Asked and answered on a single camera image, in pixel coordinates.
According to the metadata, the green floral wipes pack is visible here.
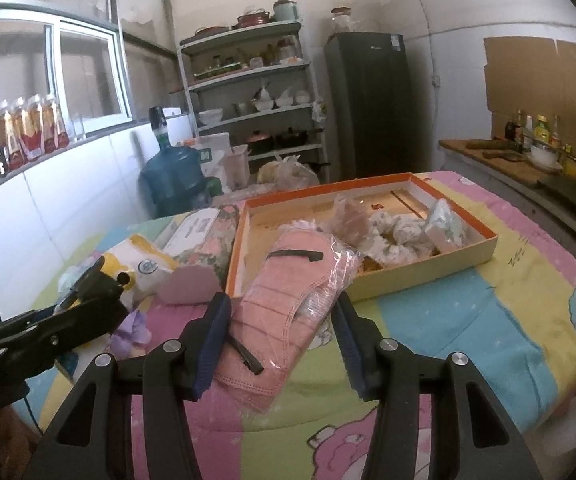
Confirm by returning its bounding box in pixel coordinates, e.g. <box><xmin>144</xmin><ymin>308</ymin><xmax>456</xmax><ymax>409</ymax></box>
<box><xmin>425</xmin><ymin>199</ymin><xmax>468</xmax><ymax>251</ymax></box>

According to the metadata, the glass jar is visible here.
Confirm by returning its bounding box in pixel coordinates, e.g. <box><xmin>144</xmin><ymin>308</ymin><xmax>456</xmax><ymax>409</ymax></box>
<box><xmin>330</xmin><ymin>6</ymin><xmax>353</xmax><ymax>33</ymax></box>

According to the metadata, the cardboard sheet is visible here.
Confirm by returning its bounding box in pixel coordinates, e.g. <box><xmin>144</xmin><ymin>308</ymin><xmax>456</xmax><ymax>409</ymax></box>
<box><xmin>482</xmin><ymin>36</ymin><xmax>576</xmax><ymax>141</ymax></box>

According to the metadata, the large floral tissue pack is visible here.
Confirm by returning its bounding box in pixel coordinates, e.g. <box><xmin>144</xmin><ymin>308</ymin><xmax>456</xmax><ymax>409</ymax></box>
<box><xmin>159</xmin><ymin>204</ymin><xmax>243</xmax><ymax>307</ymax></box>

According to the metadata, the pink face mask pack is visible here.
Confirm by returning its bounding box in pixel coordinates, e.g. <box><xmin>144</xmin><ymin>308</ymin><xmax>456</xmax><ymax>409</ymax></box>
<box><xmin>213</xmin><ymin>227</ymin><xmax>363</xmax><ymax>413</ymax></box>

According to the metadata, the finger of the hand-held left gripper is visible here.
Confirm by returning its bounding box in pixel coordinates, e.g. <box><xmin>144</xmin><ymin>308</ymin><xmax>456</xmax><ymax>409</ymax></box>
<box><xmin>53</xmin><ymin>255</ymin><xmax>123</xmax><ymax>317</ymax></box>
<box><xmin>27</xmin><ymin>286</ymin><xmax>130</xmax><ymax>362</ymax></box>

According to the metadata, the colourful printed blanket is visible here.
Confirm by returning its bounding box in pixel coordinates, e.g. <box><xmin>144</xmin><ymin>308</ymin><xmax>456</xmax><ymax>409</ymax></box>
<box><xmin>33</xmin><ymin>170</ymin><xmax>576</xmax><ymax>480</ymax></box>

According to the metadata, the red-lidded pot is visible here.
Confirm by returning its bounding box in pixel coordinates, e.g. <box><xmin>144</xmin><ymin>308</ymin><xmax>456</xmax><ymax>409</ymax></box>
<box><xmin>247</xmin><ymin>130</ymin><xmax>273</xmax><ymax>153</ymax></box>

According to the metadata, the black cooking pot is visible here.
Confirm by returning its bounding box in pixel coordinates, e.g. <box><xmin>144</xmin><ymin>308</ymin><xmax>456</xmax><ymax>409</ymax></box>
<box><xmin>275</xmin><ymin>127</ymin><xmax>319</xmax><ymax>148</ymax></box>

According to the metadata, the dark grey fridge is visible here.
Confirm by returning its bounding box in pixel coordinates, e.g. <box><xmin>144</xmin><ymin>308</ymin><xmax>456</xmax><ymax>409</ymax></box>
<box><xmin>324</xmin><ymin>31</ymin><xmax>413</xmax><ymax>181</ymax></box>

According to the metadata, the sliding window frame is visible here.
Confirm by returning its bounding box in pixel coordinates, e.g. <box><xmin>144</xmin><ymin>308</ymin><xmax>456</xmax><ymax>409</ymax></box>
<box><xmin>0</xmin><ymin>2</ymin><xmax>136</xmax><ymax>136</ymax></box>

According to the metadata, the shallow orange-rimmed cardboard box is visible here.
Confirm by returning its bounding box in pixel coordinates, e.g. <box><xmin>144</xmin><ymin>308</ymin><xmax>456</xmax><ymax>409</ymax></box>
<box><xmin>225</xmin><ymin>172</ymin><xmax>498</xmax><ymax>302</ymax></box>

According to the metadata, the white carton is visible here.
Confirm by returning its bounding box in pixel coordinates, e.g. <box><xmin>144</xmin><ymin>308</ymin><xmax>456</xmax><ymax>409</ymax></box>
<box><xmin>195</xmin><ymin>132</ymin><xmax>233</xmax><ymax>181</ymax></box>

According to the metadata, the blue water jug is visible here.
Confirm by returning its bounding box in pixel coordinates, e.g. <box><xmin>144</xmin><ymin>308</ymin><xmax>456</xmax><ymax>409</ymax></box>
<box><xmin>140</xmin><ymin>142</ymin><xmax>209</xmax><ymax>218</ymax></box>

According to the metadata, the black water pump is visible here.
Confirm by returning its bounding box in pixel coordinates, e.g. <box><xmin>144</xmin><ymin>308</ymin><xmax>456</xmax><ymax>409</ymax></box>
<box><xmin>148</xmin><ymin>106</ymin><xmax>169</xmax><ymax>147</ymax></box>

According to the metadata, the brown translucent soft pouch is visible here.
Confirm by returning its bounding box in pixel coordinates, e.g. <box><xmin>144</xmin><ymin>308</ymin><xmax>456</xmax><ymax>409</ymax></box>
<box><xmin>329</xmin><ymin>194</ymin><xmax>375</xmax><ymax>251</ymax></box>

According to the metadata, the kitchen counter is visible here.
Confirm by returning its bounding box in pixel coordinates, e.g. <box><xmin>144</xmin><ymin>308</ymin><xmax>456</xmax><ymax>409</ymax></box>
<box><xmin>438</xmin><ymin>137</ymin><xmax>576</xmax><ymax>241</ymax></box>

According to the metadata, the pink white pitcher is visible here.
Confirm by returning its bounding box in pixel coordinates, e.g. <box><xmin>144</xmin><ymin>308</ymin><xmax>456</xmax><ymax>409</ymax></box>
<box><xmin>225</xmin><ymin>145</ymin><xmax>249</xmax><ymax>188</ymax></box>

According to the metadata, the green tray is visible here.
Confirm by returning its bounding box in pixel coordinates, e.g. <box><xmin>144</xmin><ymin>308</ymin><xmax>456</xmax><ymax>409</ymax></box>
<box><xmin>193</xmin><ymin>62</ymin><xmax>249</xmax><ymax>78</ymax></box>

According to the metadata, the grey metal shelf rack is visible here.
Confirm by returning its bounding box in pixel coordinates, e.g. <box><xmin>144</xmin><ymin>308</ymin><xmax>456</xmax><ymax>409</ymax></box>
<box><xmin>177</xmin><ymin>19</ymin><xmax>331</xmax><ymax>183</ymax></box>

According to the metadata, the red pot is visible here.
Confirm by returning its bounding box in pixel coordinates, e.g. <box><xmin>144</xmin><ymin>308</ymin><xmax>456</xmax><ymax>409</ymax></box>
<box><xmin>235</xmin><ymin>7</ymin><xmax>273</xmax><ymax>28</ymax></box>

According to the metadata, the yellow white tissue packet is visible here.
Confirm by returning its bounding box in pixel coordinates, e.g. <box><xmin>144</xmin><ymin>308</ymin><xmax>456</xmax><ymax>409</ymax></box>
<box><xmin>95</xmin><ymin>234</ymin><xmax>181</xmax><ymax>306</ymax></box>

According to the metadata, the white floral scrunchie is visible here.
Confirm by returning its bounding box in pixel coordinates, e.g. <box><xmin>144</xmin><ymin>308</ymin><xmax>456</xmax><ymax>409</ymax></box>
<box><xmin>368</xmin><ymin>210</ymin><xmax>443</xmax><ymax>266</ymax></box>

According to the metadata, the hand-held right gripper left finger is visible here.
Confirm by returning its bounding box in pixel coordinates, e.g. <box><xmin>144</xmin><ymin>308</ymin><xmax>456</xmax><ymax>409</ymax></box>
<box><xmin>23</xmin><ymin>292</ymin><xmax>233</xmax><ymax>480</ymax></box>

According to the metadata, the plastic bag with food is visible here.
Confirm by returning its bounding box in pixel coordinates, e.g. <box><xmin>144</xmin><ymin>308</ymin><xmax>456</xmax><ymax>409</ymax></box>
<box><xmin>258</xmin><ymin>155</ymin><xmax>321</xmax><ymax>192</ymax></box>

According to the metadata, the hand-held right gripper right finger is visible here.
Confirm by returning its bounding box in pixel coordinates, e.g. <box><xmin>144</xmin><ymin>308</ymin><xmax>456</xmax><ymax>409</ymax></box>
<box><xmin>330</xmin><ymin>292</ymin><xmax>543</xmax><ymax>480</ymax></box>

